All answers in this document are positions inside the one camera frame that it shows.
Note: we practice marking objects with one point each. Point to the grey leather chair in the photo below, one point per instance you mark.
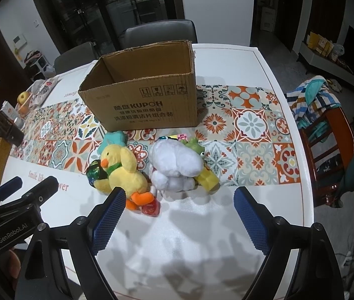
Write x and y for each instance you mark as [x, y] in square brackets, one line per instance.
[159, 32]
[75, 56]

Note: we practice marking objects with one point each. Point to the dark teal cloth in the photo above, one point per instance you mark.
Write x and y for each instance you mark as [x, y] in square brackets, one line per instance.
[350, 175]

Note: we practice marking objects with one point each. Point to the glass fruit bowl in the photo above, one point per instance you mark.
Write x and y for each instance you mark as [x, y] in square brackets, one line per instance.
[33, 92]

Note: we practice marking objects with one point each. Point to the yellow apple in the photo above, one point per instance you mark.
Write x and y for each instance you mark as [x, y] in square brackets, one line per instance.
[23, 97]

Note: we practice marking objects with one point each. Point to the brown wooden chair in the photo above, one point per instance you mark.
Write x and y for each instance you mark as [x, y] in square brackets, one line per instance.
[336, 137]

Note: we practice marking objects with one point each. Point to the small floor toy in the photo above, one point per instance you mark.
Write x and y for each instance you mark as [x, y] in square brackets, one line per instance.
[334, 86]

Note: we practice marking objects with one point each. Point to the pink building block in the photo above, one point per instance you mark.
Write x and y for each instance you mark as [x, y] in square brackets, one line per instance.
[182, 137]

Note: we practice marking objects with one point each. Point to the printed white packet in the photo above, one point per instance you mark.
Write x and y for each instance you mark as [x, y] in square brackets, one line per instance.
[46, 89]

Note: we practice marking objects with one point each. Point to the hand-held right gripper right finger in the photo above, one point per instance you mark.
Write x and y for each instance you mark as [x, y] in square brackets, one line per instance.
[252, 222]

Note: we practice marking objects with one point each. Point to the hallway cardboard carton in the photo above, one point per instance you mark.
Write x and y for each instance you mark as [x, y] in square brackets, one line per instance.
[267, 18]

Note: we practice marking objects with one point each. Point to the white power strip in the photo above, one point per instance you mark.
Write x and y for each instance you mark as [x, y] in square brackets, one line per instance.
[348, 257]

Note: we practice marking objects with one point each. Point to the black vase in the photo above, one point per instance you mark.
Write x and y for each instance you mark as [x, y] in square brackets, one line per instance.
[6, 131]

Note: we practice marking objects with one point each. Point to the small red toy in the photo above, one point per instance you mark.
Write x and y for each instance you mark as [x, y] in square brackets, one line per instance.
[150, 208]

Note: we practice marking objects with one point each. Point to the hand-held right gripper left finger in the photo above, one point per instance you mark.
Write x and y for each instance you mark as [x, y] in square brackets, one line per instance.
[108, 222]

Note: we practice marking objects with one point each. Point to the patterned tile table runner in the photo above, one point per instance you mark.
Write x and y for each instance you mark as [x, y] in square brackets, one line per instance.
[252, 122]

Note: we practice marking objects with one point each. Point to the brown cardboard box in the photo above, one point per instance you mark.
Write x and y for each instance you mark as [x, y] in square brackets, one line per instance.
[139, 106]

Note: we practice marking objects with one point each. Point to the striped clothing pile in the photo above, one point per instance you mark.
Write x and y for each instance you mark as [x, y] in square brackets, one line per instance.
[311, 97]

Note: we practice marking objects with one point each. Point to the yellow paper bags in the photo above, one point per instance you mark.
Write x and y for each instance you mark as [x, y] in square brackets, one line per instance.
[320, 43]

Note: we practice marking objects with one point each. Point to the teal paw plush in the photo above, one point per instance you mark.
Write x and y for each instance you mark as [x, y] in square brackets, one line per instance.
[116, 137]

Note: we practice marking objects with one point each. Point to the white wall panel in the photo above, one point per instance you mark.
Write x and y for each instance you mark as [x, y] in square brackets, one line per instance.
[19, 40]

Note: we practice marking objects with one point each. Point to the small glass cup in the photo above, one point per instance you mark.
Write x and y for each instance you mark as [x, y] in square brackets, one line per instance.
[18, 122]

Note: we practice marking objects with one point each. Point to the green patterned ball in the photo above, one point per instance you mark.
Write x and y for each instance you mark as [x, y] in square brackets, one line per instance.
[95, 172]

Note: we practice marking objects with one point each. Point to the white and orange box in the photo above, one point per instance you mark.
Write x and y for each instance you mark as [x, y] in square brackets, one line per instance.
[9, 110]

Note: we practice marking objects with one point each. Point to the black framed glass door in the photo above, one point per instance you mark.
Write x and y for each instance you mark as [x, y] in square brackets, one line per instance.
[111, 3]

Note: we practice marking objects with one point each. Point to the white plastic bag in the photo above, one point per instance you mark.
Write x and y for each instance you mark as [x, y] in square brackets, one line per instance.
[338, 51]

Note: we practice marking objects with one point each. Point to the white fluffy plush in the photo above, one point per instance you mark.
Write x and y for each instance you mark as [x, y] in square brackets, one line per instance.
[174, 159]

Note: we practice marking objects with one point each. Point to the yellow building block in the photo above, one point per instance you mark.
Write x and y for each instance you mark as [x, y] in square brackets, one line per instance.
[173, 137]

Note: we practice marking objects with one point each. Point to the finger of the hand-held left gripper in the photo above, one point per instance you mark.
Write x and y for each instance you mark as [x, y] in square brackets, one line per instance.
[41, 190]
[8, 187]

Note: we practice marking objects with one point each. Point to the green frog plush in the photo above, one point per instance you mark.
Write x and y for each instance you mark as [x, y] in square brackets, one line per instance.
[209, 179]

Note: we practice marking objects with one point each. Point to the yellow duck plush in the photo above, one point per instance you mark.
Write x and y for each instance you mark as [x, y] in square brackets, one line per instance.
[124, 175]

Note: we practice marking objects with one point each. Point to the person's left hand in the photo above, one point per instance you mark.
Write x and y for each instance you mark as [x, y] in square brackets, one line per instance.
[15, 265]

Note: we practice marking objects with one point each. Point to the white shoe rack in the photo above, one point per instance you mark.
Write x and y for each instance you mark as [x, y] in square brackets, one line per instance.
[39, 65]

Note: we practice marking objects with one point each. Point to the low tv cabinet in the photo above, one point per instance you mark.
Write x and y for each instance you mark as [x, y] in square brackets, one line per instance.
[330, 65]

